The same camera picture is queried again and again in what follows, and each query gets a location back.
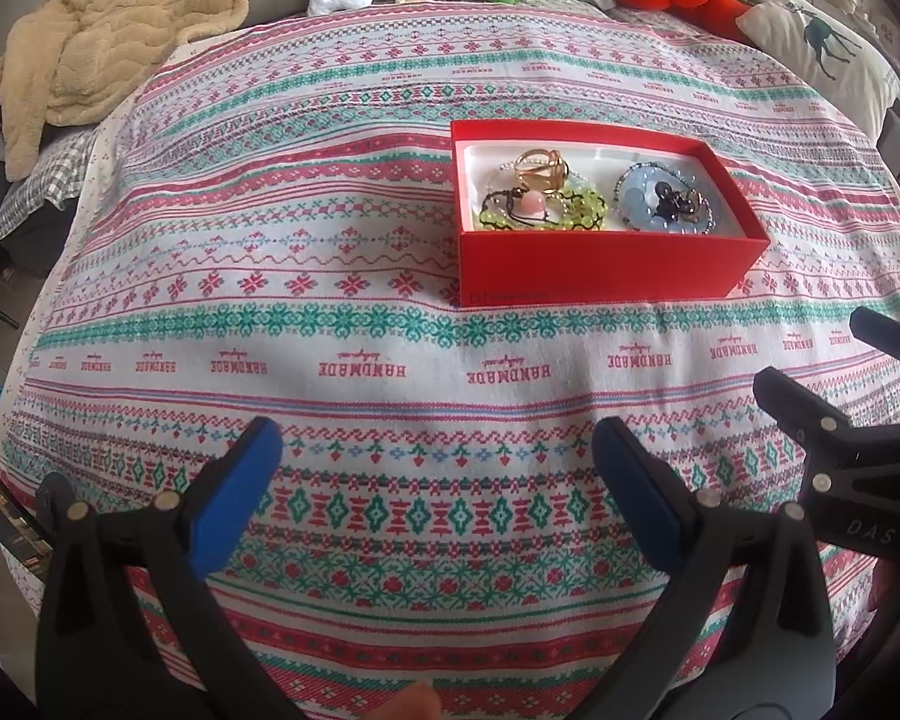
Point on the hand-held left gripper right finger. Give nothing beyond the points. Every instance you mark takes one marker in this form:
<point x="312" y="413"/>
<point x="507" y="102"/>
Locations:
<point x="637" y="495"/>

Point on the beige quilted blanket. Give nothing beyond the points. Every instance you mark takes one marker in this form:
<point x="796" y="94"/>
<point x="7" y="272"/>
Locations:
<point x="112" y="37"/>

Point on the white deer print pillow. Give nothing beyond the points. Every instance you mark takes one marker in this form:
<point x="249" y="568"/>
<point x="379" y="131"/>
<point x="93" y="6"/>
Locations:
<point x="825" y="60"/>

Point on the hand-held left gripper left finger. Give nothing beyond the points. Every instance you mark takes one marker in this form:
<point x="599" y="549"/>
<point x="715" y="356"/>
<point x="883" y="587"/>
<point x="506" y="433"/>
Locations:
<point x="232" y="495"/>

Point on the red jewelry box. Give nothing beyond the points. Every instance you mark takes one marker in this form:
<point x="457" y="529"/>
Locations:
<point x="585" y="270"/>

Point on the grey checked sheet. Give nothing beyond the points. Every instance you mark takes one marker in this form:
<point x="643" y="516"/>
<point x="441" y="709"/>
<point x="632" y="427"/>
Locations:
<point x="45" y="187"/>

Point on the person's left hand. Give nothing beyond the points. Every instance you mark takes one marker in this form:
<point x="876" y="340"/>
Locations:
<point x="416" y="701"/>

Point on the dark charm jewelry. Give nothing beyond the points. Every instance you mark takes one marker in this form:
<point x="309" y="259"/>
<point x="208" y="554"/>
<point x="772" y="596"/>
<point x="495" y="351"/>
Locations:
<point x="675" y="201"/>

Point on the red green patterned blanket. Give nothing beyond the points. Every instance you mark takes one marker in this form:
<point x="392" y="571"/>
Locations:
<point x="307" y="360"/>

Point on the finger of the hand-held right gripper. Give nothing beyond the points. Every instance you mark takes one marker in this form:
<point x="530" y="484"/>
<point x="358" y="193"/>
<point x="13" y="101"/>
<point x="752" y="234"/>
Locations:
<point x="802" y="409"/>
<point x="889" y="334"/>

